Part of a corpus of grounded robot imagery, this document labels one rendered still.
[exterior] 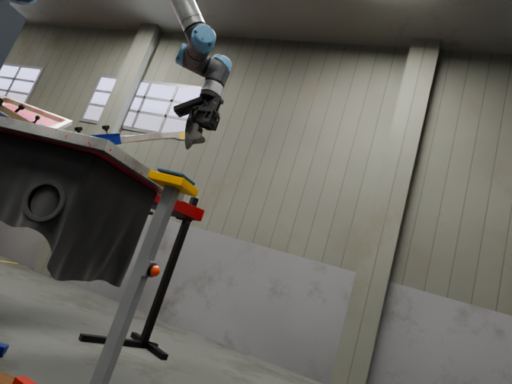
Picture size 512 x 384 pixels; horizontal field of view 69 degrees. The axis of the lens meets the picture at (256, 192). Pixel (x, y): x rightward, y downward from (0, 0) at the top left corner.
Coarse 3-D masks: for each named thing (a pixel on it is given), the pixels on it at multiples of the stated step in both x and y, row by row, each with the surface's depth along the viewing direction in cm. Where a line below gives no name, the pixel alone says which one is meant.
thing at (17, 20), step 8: (0, 0) 95; (0, 8) 96; (8, 8) 97; (0, 16) 96; (8, 16) 98; (16, 16) 100; (0, 24) 96; (8, 24) 98; (16, 24) 100; (0, 32) 97; (8, 32) 99; (16, 32) 100; (0, 40) 97; (8, 40) 99; (0, 48) 98; (8, 48) 99; (0, 56) 98; (0, 64) 98
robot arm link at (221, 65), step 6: (216, 54) 134; (210, 60) 131; (216, 60) 132; (222, 60) 132; (228, 60) 133; (210, 66) 130; (216, 66) 131; (222, 66) 132; (228, 66) 134; (210, 72) 131; (216, 72) 131; (222, 72) 132; (228, 72) 134; (210, 78) 131; (216, 78) 131; (222, 78) 132; (222, 84) 132
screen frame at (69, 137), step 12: (0, 120) 130; (12, 120) 129; (24, 132) 126; (36, 132) 125; (48, 132) 123; (60, 132) 122; (72, 132) 121; (72, 144) 121; (84, 144) 118; (96, 144) 117; (108, 144) 117; (108, 156) 122; (120, 156) 123; (132, 168) 130; (144, 168) 137; (144, 180) 144
